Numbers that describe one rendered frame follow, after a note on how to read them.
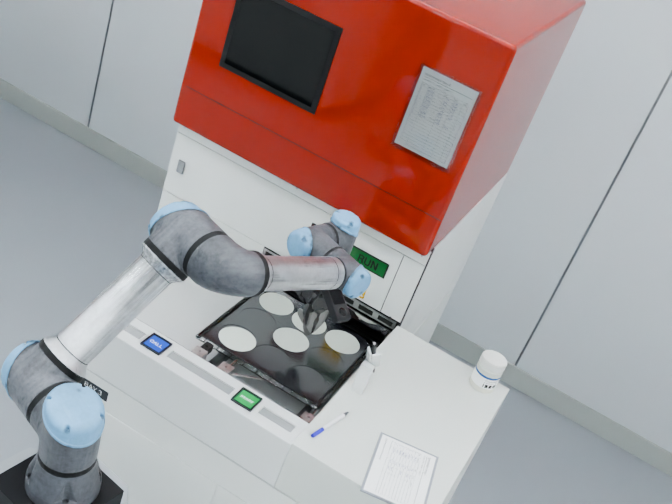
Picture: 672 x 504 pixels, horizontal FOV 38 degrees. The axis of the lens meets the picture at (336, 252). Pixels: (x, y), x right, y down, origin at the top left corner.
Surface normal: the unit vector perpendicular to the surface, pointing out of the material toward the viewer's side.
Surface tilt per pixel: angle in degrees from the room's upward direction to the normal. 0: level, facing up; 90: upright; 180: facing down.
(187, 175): 90
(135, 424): 90
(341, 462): 0
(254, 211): 90
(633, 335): 90
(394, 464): 0
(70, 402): 9
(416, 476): 0
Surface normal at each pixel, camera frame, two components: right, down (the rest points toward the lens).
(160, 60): -0.43, 0.36
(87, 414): 0.34, -0.71
